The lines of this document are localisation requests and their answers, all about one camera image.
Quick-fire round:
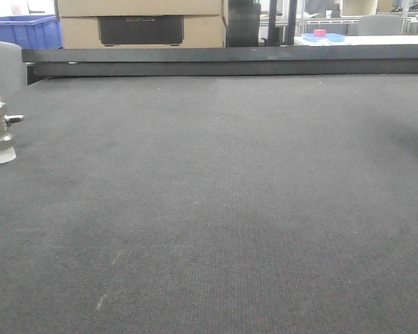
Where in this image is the black conveyor belt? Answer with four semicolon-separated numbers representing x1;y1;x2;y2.
0;75;418;333

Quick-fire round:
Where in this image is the lower cardboard box black print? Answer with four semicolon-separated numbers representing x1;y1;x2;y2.
60;16;226;49

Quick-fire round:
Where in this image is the upper cardboard box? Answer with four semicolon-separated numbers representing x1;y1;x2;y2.
57;0;228;17

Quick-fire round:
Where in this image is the black cabinet background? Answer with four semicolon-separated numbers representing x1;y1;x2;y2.
226;0;261;47

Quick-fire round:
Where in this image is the blue tray on table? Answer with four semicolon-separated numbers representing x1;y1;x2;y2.
301;33;346;42

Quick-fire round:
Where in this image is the red tape roll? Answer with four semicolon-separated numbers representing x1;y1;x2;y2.
313;29;327;38

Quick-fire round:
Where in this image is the white table background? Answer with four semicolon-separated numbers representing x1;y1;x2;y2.
294;35;418;46

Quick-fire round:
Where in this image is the grey office chair background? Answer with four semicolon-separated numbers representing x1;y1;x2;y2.
347;14;403;35

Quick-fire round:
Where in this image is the blue plastic crate background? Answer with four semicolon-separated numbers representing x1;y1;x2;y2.
0;15;63;49

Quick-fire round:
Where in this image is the black conveyor end rail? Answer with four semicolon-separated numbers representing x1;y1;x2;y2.
22;44;418;78

